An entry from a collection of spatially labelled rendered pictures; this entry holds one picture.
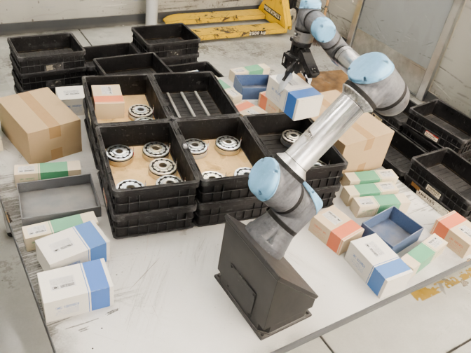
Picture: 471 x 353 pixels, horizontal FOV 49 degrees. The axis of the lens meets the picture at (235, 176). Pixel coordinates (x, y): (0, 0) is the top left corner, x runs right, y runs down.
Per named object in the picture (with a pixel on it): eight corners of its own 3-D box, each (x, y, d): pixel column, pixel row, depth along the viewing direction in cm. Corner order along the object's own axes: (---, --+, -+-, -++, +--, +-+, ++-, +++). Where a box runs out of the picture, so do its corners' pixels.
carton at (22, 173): (80, 171, 208) (79, 160, 204) (81, 181, 203) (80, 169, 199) (15, 177, 200) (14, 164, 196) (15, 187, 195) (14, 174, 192)
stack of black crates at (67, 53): (75, 92, 362) (71, 31, 335) (89, 113, 343) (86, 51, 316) (15, 101, 343) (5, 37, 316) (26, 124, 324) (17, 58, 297)
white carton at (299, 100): (318, 115, 200) (324, 95, 195) (294, 121, 195) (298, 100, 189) (289, 91, 213) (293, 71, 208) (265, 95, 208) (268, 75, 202)
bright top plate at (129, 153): (134, 160, 193) (134, 158, 193) (107, 162, 190) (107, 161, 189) (130, 144, 200) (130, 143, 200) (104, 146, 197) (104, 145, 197)
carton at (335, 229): (308, 230, 199) (312, 215, 195) (328, 218, 206) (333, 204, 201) (338, 255, 190) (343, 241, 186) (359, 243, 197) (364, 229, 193)
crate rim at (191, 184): (200, 187, 178) (201, 182, 176) (113, 198, 167) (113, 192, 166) (171, 125, 206) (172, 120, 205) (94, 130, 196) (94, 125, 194)
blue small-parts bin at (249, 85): (266, 85, 290) (268, 74, 286) (275, 99, 279) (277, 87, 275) (233, 85, 284) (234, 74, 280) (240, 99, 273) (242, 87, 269)
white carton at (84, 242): (94, 238, 180) (93, 219, 175) (110, 260, 173) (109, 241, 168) (37, 259, 169) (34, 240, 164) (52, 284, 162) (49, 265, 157)
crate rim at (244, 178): (278, 178, 188) (280, 172, 187) (200, 187, 178) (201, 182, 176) (240, 120, 217) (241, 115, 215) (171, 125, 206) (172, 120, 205)
